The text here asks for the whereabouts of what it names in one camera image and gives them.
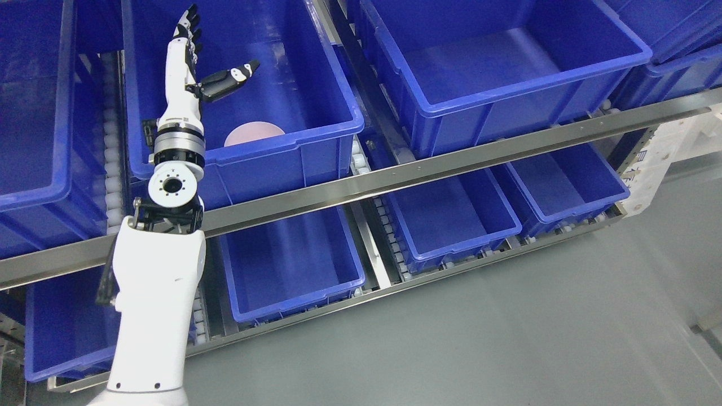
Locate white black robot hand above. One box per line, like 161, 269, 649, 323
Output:
157, 3, 260, 138

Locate pink bowl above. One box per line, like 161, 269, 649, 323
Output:
223, 121, 285, 147

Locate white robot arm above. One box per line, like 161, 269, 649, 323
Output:
90, 122, 206, 405

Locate blue bin upper middle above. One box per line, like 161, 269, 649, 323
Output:
121, 1, 364, 210

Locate blue bin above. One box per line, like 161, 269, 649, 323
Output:
218, 206, 366, 325
346, 1, 652, 159
381, 169, 522, 275
491, 143, 630, 237
1, 1, 122, 259
25, 266, 121, 382
121, 1, 364, 210

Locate blue bin lower middle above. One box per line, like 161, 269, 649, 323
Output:
218, 206, 366, 325

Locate blue bin upper left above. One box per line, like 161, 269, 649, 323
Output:
1, 1, 122, 259

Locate blue bin lower left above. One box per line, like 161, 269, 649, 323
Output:
25, 266, 121, 382

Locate blue bin upper right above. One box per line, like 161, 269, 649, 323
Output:
346, 1, 652, 159

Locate blue bin lower far right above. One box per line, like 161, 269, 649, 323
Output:
491, 143, 630, 237

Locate blue bin top right corner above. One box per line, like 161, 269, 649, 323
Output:
607, 1, 721, 110

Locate metal shelf rack frame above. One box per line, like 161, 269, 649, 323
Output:
0, 0, 722, 393

